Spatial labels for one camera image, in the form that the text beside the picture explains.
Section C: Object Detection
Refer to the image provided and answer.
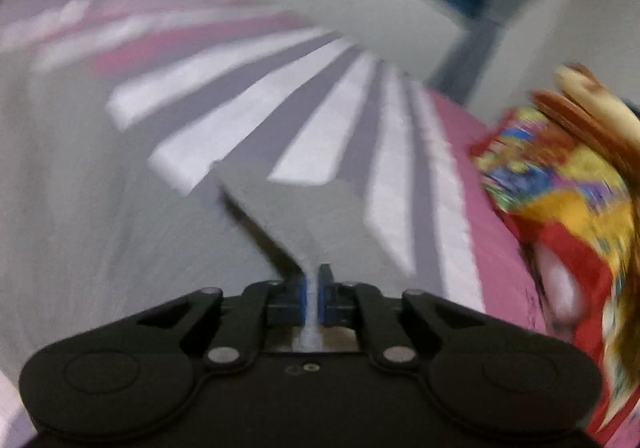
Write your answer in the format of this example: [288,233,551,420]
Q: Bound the striped pink purple bedsheet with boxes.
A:
[0,0,551,448]

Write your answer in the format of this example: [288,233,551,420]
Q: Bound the grey pants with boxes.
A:
[1,0,482,380]

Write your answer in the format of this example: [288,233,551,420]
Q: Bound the white pillow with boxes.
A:
[534,242,587,328]

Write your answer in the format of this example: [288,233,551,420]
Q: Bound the colourful folded quilt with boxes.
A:
[471,106,639,444]

